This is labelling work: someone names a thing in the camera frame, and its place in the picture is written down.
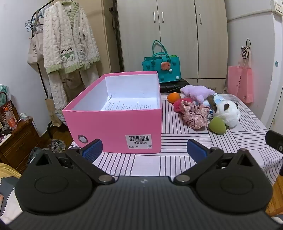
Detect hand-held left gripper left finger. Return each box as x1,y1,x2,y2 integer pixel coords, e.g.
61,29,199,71
28,139,115,185

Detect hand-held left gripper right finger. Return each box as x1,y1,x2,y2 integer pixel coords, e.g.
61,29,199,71
174,139,257,186

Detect pink cardboard box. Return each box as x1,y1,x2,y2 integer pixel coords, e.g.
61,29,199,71
62,71,163,153

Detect green makeup sponge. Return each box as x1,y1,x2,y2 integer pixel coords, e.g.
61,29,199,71
208,116,228,136

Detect floral fabric scrunchie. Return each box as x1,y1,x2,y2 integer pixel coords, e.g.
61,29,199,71
180,101,211,130

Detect white panda plush toy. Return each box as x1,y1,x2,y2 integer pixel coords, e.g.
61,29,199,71
207,95,241,129

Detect orange fruit toy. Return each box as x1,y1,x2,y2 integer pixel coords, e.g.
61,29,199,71
167,92,181,104

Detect blue white packet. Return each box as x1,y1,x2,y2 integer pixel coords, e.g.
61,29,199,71
203,93,226,115

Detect purple plush toy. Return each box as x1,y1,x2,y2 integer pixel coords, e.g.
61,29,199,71
180,85,215,104

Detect grey sneaker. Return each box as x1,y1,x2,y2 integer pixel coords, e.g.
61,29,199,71
47,144,64,153
51,139,67,151

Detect grey green patterned bag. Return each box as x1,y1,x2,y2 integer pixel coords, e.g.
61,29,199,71
54,109,66,122

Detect small brown paper bag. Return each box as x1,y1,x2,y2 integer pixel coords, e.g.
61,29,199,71
45,97,63,127

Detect printed paper sheet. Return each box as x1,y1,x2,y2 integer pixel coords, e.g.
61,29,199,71
100,94,161,111

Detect pink shopping bag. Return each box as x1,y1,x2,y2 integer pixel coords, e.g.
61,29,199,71
228,47,253,104

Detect black suitcase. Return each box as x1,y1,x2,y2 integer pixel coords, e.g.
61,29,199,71
159,78,190,93

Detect wooden nightstand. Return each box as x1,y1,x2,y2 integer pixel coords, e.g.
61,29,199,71
0,117,41,174

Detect orange drink bottle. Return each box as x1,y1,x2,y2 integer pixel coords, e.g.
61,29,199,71
5,108,18,130

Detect teal felt handbag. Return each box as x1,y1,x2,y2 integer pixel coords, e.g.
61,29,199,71
142,40,182,83

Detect yellow bedding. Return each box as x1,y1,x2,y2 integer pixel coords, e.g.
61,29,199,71
0,162,22,222

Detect woven basket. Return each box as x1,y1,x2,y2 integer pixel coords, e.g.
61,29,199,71
0,92,16,126

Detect green printed white plastic bag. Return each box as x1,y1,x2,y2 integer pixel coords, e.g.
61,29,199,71
0,84,11,107

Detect beige wardrobe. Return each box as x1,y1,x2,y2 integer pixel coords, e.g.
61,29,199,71
102,0,228,93

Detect beige canvas tote bag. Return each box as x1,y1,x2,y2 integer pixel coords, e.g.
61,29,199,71
27,16,45,65

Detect cream fluffy pajama jacket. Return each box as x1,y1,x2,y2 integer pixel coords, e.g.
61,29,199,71
43,0,100,74

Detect black hair ties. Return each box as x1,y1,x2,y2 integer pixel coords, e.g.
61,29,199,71
241,39,251,59

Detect bunch of wire hangers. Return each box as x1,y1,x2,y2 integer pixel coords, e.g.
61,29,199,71
25,8,45,32

